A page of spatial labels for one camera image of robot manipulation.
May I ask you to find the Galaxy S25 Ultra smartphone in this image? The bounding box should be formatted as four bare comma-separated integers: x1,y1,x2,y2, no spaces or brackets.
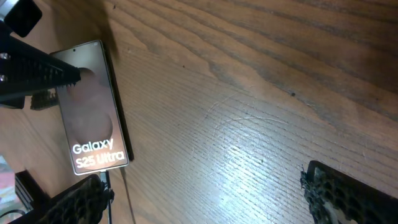
51,40,132,175

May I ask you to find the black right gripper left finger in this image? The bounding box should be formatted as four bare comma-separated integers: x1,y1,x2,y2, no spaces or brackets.
11,174,114,224

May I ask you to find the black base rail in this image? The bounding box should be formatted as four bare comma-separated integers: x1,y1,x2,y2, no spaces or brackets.
15,170,50,215

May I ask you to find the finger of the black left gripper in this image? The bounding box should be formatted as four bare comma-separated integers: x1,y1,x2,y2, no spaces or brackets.
30,90,58,111
1,22,81,103

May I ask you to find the black USB charging cable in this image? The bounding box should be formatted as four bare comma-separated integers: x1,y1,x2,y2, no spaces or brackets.
99,170,113,224

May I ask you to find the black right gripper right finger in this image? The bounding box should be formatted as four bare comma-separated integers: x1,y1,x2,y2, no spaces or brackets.
300,161,397,224

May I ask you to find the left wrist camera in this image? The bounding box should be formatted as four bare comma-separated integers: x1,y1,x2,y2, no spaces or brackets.
1,0,42,37

